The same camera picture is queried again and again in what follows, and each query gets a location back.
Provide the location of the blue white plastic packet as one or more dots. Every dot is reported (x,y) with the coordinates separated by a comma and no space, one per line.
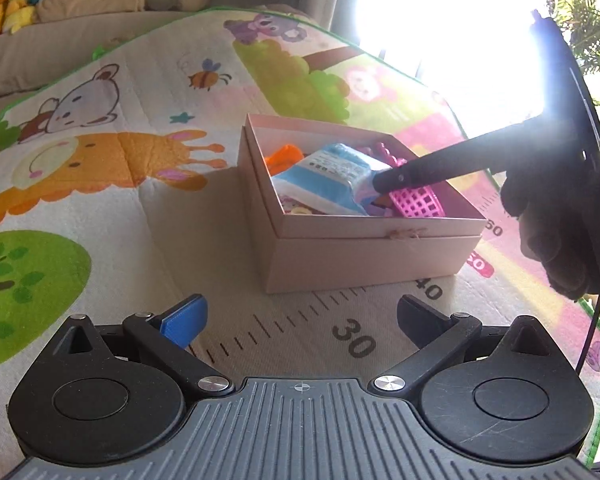
(325,180)

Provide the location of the yellow duck plush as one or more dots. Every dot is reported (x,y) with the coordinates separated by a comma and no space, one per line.
(17,12)

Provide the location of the beige covered sofa bed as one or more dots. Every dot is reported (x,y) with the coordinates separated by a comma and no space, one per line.
(55,55)

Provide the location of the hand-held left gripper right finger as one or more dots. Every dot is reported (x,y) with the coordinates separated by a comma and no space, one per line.
(416,317)

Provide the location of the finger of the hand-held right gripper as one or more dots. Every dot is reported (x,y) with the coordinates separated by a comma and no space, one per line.
(445,162)

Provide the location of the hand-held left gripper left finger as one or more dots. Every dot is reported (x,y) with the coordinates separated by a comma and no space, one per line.
(185,316)

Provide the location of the person's right hand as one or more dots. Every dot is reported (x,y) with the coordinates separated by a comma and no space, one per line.
(555,225)

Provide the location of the pale pink cardboard box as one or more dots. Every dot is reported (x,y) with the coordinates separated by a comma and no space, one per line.
(360,255)

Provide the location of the orange plastic toy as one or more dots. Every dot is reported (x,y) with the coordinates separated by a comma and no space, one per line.
(282,157)

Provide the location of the pink plastic mesh basket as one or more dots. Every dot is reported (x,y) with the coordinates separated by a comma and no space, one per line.
(415,205)

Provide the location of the small pink toy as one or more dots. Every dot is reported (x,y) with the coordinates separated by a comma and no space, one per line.
(387,155)

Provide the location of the cartoon animal printed play mat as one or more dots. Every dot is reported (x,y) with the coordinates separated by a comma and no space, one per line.
(105,170)

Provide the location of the green potted palm plant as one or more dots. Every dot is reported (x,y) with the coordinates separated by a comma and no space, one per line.
(590,25)

